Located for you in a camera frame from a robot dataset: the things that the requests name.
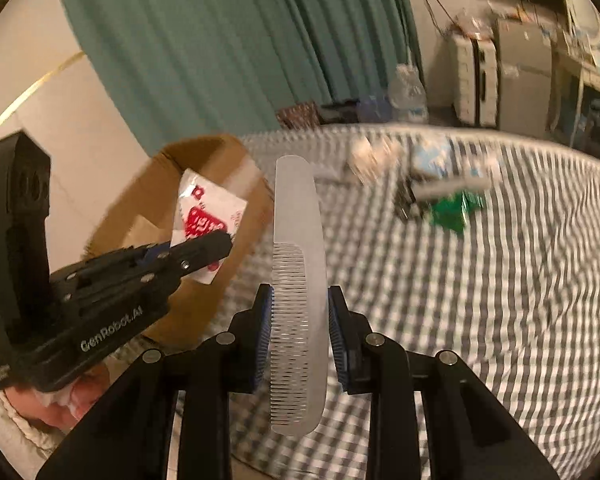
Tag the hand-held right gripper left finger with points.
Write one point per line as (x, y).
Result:
(262, 340)

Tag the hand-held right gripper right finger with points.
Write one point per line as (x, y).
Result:
(337, 345)

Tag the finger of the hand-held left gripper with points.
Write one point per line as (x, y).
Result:
(200, 250)

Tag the red and white packet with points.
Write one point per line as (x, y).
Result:
(205, 210)

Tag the brown cardboard box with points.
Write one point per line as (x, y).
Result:
(130, 200)

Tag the white plastic comb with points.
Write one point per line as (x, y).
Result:
(297, 220)

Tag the person's left hand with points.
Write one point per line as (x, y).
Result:
(55, 407)

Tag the grey white checked bed sheet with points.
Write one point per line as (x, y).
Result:
(455, 310)

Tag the dark patterned box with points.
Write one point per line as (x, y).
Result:
(299, 116)

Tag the green snack wrapper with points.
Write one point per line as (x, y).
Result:
(452, 212)

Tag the crumpled white tissue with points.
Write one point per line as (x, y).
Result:
(362, 160)

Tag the blue floral tissue pack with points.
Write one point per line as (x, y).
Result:
(432, 160)

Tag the green curtain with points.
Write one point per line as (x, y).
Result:
(230, 35)

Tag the blue plastic bag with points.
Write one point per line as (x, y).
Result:
(375, 109)

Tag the large clear water jug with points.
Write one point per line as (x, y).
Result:
(409, 95)

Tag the white suitcase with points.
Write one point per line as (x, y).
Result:
(475, 80)

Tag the grey mini fridge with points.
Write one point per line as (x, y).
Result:
(525, 75)

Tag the white vanity desk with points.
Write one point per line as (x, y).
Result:
(590, 80)

